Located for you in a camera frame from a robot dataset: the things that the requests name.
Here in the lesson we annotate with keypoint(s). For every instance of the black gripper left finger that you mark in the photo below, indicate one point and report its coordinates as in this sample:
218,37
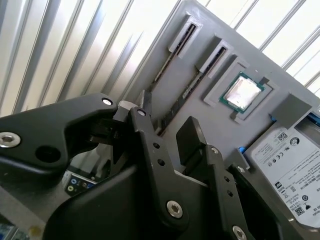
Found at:
50,130

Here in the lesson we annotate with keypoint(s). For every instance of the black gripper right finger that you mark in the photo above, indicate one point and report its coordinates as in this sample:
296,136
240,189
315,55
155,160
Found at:
191,140

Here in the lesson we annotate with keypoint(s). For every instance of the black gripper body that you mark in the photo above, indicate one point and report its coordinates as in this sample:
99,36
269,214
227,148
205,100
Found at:
112,207

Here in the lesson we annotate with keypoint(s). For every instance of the blue RAM stick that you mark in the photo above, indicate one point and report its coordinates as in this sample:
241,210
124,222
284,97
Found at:
183,38

